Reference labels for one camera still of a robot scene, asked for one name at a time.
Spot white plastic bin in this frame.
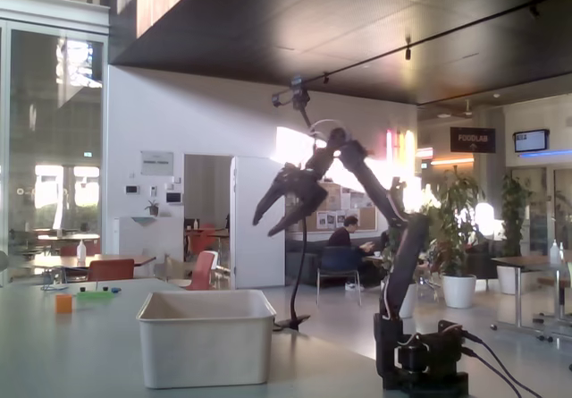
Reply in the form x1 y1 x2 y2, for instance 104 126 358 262
136 289 277 390

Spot green flat block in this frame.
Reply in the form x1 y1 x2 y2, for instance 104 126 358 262
75 290 115 303

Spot seated person in black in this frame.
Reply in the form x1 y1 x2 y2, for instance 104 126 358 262
327 215 380 292

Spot white open door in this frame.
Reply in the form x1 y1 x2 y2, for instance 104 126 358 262
230 155 287 290

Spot blue armchair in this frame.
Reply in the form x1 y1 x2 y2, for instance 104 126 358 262
315 245 363 308

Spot cork notice board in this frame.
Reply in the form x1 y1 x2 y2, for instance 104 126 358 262
285 182 379 233

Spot black overhead webcam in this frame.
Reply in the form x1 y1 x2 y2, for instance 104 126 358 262
271 74 312 110

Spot red chair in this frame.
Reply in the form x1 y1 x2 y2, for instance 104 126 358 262
88 258 135 282
183 250 219 292

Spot white cabinet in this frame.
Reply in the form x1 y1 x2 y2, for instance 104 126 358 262
113 216 185 278

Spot large leafy green plant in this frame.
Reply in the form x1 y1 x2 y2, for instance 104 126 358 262
419 165 486 278

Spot black FOODLAB sign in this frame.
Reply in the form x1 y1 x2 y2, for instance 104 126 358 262
450 126 497 154

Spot white plant pot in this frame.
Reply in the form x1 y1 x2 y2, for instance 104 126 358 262
441 274 478 309
496 264 519 295

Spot tall slim green plant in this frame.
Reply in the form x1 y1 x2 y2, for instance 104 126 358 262
499 173 534 260

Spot wooden café table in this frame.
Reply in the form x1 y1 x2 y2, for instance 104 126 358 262
26 253 157 283

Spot wooden table metal legs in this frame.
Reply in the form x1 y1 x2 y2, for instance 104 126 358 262
490 254 572 343

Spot black gooseneck clamp mount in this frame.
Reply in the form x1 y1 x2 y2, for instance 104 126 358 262
273 102 314 333

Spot white wall poster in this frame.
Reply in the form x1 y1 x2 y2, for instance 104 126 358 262
140 149 175 176

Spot black ceiling track rail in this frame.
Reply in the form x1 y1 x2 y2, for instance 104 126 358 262
272 0 572 97

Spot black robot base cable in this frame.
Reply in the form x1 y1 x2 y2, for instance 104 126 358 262
461 329 546 398
461 346 522 398

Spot wall monitor screen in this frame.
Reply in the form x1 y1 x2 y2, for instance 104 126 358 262
512 128 551 154

